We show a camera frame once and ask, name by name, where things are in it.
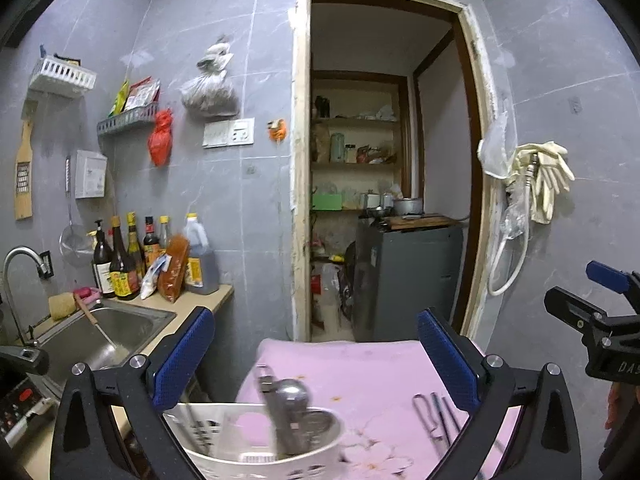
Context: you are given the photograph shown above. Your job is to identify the white hose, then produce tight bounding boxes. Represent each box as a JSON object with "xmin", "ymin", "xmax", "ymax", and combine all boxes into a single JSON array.
[{"xmin": 487, "ymin": 155, "xmax": 541, "ymax": 297}]

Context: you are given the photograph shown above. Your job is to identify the dark chopstick teal tip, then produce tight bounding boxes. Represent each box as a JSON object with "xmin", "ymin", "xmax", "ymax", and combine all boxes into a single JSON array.
[{"xmin": 440, "ymin": 397, "xmax": 464, "ymax": 434}]

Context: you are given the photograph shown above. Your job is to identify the wooden grater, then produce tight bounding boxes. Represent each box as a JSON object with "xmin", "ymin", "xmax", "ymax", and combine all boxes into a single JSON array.
[{"xmin": 14, "ymin": 105, "xmax": 39, "ymax": 221}]

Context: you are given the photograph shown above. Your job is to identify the grey wall shelf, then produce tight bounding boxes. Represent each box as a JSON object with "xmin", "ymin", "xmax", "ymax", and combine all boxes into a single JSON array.
[{"xmin": 96, "ymin": 102, "xmax": 160, "ymax": 136}]

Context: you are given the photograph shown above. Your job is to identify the tall dark sauce bottle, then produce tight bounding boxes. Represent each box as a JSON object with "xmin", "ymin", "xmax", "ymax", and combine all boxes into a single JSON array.
[{"xmin": 125, "ymin": 211, "xmax": 147, "ymax": 281}]

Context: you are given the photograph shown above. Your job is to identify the metal mesh strainer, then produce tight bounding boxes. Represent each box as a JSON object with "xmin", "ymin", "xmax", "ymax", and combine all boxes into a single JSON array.
[{"xmin": 60, "ymin": 157, "xmax": 95, "ymax": 261}]

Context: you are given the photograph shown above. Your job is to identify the wooden shelf unit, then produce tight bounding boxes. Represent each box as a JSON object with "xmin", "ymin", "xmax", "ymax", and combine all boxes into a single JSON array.
[{"xmin": 310, "ymin": 71, "xmax": 412, "ymax": 212}]

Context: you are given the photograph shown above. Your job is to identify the yellow sponge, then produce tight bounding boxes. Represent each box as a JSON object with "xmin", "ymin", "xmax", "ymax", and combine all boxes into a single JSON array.
[{"xmin": 48, "ymin": 294, "xmax": 79, "ymax": 321}]

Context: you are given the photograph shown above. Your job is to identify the white wall socket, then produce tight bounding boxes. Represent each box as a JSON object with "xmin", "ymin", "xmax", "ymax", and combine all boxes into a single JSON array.
[{"xmin": 228, "ymin": 117, "xmax": 255, "ymax": 146}]

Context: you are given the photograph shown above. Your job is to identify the pale door frame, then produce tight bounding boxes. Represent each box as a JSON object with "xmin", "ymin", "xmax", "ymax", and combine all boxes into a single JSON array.
[{"xmin": 290, "ymin": 0, "xmax": 507, "ymax": 344}]

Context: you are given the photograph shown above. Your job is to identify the white wall switch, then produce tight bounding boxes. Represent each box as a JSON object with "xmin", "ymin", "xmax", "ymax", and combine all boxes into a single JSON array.
[{"xmin": 202, "ymin": 120, "xmax": 231, "ymax": 150}]

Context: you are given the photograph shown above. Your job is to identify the steel pot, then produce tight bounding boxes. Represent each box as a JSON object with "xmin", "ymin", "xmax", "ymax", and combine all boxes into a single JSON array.
[{"xmin": 392, "ymin": 197, "xmax": 425, "ymax": 217}]

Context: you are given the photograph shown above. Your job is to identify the white hanging plastic bag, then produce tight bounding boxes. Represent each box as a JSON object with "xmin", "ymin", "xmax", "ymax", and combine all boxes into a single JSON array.
[{"xmin": 477, "ymin": 110, "xmax": 516, "ymax": 181}]

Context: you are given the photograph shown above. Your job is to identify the dark bottle red label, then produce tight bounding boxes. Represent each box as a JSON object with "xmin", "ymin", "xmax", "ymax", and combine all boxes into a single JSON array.
[{"xmin": 142, "ymin": 216, "xmax": 162, "ymax": 269}]

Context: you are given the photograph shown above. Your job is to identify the dark bottle yellow label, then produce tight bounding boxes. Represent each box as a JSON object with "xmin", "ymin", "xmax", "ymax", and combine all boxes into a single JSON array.
[{"xmin": 107, "ymin": 216, "xmax": 141, "ymax": 301}]

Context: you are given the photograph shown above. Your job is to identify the steel sink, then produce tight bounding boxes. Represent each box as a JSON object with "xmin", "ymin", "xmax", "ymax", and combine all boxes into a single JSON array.
[{"xmin": 30, "ymin": 305, "xmax": 177, "ymax": 387}]

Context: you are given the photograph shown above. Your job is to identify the red seasoning packet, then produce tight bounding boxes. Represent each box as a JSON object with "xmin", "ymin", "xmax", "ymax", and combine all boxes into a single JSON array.
[{"xmin": 124, "ymin": 76, "xmax": 161, "ymax": 111}]

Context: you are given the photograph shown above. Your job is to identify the plastic bags on floor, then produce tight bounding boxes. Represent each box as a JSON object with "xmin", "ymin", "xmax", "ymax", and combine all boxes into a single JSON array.
[{"xmin": 311, "ymin": 260, "xmax": 356, "ymax": 332}]

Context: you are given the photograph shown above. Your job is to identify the large dark oil jug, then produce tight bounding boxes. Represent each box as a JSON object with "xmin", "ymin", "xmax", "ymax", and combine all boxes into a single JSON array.
[{"xmin": 181, "ymin": 212, "xmax": 221, "ymax": 295}]

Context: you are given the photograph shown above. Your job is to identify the person's right hand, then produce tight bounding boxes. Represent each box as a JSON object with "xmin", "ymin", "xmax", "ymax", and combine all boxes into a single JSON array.
[{"xmin": 603, "ymin": 382, "xmax": 632, "ymax": 431}]

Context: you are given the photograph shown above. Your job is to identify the cream rubber gloves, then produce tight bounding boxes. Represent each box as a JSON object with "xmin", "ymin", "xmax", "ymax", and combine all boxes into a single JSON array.
[{"xmin": 507, "ymin": 141, "xmax": 576, "ymax": 225}]

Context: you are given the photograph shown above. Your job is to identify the white blue packet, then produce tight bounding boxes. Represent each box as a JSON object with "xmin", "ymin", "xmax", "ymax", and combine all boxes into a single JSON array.
[{"xmin": 139, "ymin": 254, "xmax": 169, "ymax": 301}]

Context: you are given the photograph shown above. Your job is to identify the white plastic utensil holder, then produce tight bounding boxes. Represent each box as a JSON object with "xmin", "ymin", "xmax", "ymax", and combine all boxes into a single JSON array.
[{"xmin": 162, "ymin": 400, "xmax": 347, "ymax": 480}]

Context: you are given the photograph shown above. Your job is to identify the pink floral cloth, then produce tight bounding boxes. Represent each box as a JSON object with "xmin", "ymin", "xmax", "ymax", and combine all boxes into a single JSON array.
[{"xmin": 235, "ymin": 338, "xmax": 524, "ymax": 480}]

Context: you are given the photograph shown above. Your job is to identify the dark pump sauce bottle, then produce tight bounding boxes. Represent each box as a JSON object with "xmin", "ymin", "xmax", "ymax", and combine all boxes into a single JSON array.
[{"xmin": 91, "ymin": 219, "xmax": 117, "ymax": 299}]

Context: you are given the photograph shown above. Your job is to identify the steel loop-handled utensil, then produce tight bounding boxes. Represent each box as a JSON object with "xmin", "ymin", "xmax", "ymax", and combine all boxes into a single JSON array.
[{"xmin": 412, "ymin": 393, "xmax": 446, "ymax": 442}]

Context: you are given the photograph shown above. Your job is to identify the wooden cutting board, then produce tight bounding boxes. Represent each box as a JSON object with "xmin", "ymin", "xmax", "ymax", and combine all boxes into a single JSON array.
[{"xmin": 382, "ymin": 214, "xmax": 461, "ymax": 231}]

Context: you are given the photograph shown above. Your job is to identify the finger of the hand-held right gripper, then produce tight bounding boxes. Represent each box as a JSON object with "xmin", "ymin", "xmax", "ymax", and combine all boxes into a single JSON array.
[
  {"xmin": 585, "ymin": 259, "xmax": 640, "ymax": 307},
  {"xmin": 543, "ymin": 285, "xmax": 616, "ymax": 344}
]

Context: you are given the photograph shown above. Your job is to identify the white wall basket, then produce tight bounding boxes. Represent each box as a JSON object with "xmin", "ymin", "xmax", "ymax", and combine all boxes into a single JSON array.
[{"xmin": 27, "ymin": 56, "xmax": 98, "ymax": 99}]

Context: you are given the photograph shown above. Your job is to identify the red chili packet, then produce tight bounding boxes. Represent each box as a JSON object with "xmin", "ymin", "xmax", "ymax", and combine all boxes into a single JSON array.
[{"xmin": 156, "ymin": 234, "xmax": 191, "ymax": 304}]

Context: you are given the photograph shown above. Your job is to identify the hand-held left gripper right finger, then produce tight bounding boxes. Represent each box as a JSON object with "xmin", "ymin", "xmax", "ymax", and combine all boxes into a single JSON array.
[{"xmin": 416, "ymin": 308, "xmax": 584, "ymax": 480}]

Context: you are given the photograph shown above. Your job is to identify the red plastic bag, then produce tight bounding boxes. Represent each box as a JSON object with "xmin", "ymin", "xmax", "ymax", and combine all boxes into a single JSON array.
[{"xmin": 148, "ymin": 108, "xmax": 175, "ymax": 168}]

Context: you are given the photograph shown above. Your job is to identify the chrome faucet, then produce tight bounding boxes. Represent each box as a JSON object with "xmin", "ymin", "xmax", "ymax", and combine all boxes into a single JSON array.
[{"xmin": 2, "ymin": 246, "xmax": 44, "ymax": 349}]

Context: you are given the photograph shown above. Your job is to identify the clear bag with dark contents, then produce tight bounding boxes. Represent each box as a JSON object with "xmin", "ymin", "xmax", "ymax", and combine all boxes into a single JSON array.
[{"xmin": 180, "ymin": 35, "xmax": 240, "ymax": 120}]

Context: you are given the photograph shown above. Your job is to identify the white wall box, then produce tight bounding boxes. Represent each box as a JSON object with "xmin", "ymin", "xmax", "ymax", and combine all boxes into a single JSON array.
[{"xmin": 75, "ymin": 149, "xmax": 109, "ymax": 200}]

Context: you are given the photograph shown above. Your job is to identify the yellow seasoning packet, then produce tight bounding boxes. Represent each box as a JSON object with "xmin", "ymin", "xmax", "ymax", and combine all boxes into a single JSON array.
[{"xmin": 112, "ymin": 79, "xmax": 131, "ymax": 116}]

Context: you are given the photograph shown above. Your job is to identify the beige kitchen counter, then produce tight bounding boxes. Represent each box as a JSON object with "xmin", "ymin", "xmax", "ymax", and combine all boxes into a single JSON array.
[{"xmin": 0, "ymin": 284, "xmax": 235, "ymax": 480}]

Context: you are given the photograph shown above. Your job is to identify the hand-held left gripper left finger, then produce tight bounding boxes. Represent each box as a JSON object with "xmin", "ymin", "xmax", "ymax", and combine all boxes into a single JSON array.
[{"xmin": 49, "ymin": 305, "xmax": 222, "ymax": 480}]

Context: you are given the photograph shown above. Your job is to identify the clear hanging plastic bag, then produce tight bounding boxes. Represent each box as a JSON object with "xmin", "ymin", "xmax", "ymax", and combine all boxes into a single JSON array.
[{"xmin": 502, "ymin": 200, "xmax": 529, "ymax": 241}]

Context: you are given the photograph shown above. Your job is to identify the round steel spoon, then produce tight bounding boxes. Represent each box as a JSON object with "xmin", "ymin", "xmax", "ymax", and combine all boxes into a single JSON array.
[{"xmin": 272, "ymin": 378, "xmax": 314, "ymax": 457}]

